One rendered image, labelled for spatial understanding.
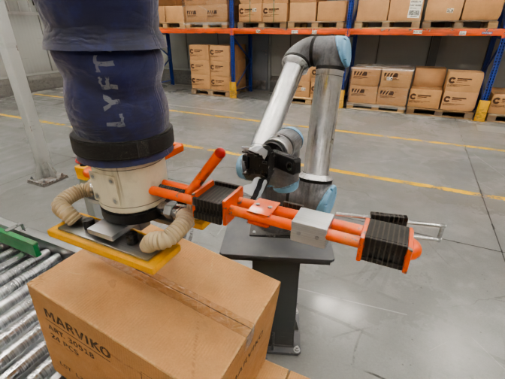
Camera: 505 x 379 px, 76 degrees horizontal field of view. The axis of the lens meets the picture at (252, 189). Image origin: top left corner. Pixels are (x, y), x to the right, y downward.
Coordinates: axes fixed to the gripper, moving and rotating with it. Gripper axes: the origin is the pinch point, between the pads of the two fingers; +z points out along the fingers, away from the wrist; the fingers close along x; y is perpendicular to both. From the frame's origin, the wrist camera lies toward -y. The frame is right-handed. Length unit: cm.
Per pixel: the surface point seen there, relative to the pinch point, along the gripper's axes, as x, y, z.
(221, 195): 1.7, 0.6, 13.9
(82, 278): -30, 42, 24
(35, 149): -90, 340, -142
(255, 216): 0.5, -8.7, 16.6
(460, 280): -129, -90, -160
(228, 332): -35.0, -2.2, 18.2
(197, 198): 2.5, 3.9, 18.3
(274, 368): -75, -7, -4
